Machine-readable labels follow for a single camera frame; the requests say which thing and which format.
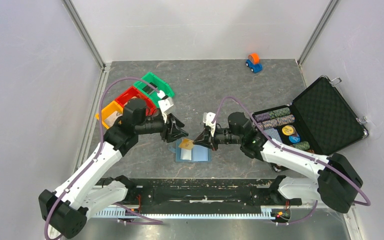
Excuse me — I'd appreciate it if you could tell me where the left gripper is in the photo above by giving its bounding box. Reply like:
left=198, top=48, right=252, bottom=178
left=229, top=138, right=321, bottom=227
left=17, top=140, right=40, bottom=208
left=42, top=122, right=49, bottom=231
left=135, top=112, right=189, bottom=143

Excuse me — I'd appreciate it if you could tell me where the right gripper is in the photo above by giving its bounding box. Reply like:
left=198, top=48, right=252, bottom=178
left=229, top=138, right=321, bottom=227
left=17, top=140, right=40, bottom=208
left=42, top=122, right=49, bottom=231
left=193, top=125, right=243, bottom=151

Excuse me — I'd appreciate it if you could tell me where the blue leather card holder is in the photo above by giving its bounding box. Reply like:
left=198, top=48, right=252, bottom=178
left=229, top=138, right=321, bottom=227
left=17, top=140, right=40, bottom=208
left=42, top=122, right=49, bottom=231
left=168, top=138, right=211, bottom=163

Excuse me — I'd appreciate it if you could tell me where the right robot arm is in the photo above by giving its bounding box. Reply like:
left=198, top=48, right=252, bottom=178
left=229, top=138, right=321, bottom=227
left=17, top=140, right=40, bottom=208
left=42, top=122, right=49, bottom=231
left=193, top=112, right=363, bottom=214

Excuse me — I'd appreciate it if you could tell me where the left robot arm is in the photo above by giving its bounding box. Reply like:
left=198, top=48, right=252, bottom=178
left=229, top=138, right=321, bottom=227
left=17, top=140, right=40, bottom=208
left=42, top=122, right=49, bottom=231
left=38, top=96, right=189, bottom=240

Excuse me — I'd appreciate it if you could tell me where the blue playing card deck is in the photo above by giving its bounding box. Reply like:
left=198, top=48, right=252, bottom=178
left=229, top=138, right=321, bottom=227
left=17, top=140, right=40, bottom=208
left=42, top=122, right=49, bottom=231
left=264, top=128, right=282, bottom=148

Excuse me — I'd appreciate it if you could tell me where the grey card in yellow bin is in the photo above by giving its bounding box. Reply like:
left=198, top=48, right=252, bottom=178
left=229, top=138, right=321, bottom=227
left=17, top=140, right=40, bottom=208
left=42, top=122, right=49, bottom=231
left=106, top=111, right=123, bottom=126

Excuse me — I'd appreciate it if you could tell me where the green plastic bin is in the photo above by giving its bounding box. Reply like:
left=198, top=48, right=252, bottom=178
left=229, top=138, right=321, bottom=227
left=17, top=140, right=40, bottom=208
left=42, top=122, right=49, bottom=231
left=133, top=72, right=175, bottom=108

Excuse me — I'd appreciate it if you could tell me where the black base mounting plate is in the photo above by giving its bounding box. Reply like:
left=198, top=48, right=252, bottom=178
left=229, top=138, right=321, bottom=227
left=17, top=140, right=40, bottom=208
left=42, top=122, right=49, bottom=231
left=118, top=175, right=302, bottom=214

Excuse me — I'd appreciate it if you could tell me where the red plastic bin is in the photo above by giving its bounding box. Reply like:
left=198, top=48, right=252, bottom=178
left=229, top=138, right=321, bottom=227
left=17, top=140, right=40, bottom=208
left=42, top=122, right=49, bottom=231
left=115, top=86, right=157, bottom=116

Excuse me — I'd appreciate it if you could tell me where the yellow plastic bin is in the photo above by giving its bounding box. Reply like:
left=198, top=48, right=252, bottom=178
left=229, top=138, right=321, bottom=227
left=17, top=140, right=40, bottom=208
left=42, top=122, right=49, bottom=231
left=95, top=100, right=123, bottom=129

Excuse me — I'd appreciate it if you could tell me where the yellow dealer chip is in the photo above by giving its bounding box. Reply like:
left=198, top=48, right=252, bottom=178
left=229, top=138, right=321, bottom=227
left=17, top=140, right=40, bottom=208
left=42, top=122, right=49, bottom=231
left=281, top=125, right=296, bottom=136

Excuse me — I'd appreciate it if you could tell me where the blue dealer chip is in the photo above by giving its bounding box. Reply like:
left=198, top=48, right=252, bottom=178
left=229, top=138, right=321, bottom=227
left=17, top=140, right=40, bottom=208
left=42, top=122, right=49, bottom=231
left=288, top=134, right=301, bottom=144

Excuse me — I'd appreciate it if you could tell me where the blue orange toy car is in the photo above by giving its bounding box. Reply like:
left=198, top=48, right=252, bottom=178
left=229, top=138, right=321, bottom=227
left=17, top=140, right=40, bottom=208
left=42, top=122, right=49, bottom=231
left=245, top=53, right=263, bottom=73

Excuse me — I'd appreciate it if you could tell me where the black poker chip case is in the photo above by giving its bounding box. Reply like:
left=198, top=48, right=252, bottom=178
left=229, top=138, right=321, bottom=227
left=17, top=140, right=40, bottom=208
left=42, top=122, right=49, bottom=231
left=252, top=76, right=369, bottom=156

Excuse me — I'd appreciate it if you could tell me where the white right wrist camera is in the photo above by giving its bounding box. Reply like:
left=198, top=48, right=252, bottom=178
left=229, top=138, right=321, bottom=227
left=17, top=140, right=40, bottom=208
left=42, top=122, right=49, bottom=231
left=202, top=112, right=216, bottom=137

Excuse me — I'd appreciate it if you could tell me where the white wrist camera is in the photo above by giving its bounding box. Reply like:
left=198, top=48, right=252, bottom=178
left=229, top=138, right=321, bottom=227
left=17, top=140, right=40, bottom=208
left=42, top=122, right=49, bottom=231
left=157, top=90, right=174, bottom=123
left=202, top=112, right=216, bottom=137

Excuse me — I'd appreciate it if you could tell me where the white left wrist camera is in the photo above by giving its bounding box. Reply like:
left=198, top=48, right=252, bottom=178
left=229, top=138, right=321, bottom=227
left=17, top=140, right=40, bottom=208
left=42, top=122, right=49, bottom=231
left=157, top=90, right=174, bottom=123

